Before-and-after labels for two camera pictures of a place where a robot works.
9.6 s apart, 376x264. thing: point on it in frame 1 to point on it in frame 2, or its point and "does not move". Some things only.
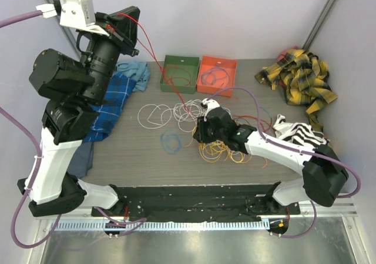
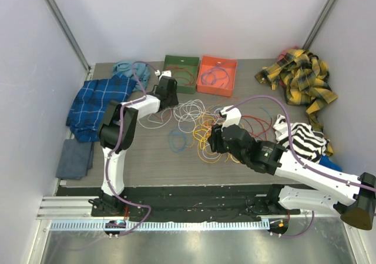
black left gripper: (123, 30) to (174, 102)
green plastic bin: (183, 72) does not move
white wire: (186, 112) does not move
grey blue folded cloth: (81, 160) does not move
